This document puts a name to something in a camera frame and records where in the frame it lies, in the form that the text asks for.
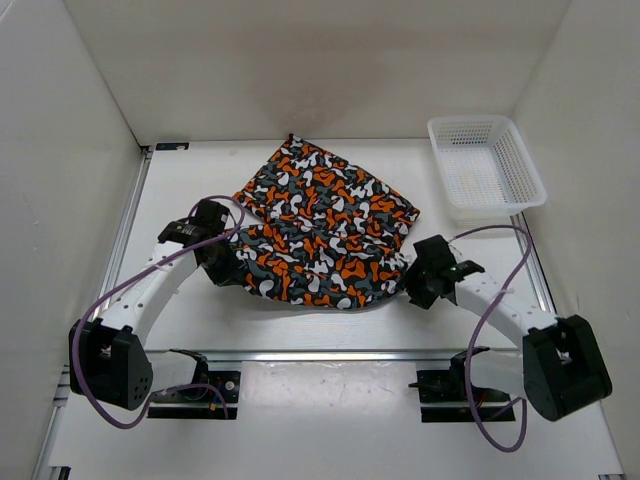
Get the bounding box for orange camouflage shorts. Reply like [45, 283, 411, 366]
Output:
[229, 134, 420, 310]

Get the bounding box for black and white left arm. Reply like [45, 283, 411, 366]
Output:
[69, 195, 244, 427]

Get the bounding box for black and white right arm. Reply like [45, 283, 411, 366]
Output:
[405, 235, 613, 421]

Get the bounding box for white perforated plastic basket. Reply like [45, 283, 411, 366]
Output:
[427, 115, 547, 223]

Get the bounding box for black corner label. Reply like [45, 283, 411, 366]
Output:
[155, 142, 190, 151]

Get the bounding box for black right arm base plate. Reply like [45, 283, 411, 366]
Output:
[409, 370, 515, 424]

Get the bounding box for left side aluminium rail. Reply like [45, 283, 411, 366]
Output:
[87, 146, 154, 320]

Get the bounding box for aluminium table edge rail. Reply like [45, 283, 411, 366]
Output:
[79, 348, 571, 365]

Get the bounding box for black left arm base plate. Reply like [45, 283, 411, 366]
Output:
[147, 364, 242, 421]

